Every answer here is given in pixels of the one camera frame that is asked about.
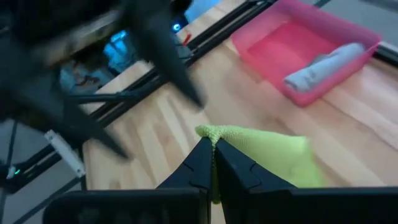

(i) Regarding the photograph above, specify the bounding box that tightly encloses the grey microfiber towel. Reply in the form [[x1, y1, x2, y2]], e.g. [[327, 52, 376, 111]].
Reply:
[[282, 42, 367, 95]]

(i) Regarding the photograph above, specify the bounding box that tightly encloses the green microfiber towel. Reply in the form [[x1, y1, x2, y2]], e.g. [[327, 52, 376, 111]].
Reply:
[[195, 124, 326, 205]]

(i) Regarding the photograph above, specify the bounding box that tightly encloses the pink plastic basket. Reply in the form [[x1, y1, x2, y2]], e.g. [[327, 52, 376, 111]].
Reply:
[[230, 0, 383, 108]]

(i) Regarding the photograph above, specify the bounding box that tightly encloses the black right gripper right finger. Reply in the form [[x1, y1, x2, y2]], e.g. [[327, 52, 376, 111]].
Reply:
[[215, 138, 298, 224]]

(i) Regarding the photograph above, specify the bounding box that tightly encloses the black device with blue light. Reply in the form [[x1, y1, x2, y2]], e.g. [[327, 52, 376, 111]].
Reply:
[[103, 29, 139, 75]]

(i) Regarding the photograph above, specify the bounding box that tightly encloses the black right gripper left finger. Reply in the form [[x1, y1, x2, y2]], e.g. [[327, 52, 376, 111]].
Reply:
[[156, 137, 214, 224]]

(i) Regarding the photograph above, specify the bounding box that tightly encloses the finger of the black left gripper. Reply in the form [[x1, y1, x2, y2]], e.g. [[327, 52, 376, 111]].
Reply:
[[130, 9, 206, 110], [58, 99, 133, 162]]

